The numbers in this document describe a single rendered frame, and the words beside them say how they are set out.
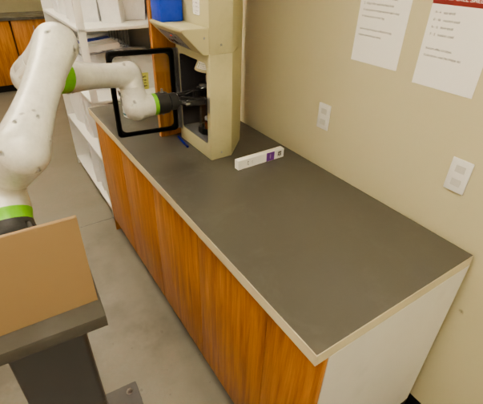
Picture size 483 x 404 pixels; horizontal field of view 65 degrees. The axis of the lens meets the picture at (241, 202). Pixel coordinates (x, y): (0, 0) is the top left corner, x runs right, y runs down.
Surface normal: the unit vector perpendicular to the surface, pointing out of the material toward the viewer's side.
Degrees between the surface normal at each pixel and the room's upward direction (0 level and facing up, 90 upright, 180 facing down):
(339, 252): 0
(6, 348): 0
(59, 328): 0
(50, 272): 90
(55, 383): 90
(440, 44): 90
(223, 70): 90
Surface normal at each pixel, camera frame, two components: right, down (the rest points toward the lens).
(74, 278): 0.53, 0.47
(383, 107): -0.83, 0.29
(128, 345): 0.03, -0.84
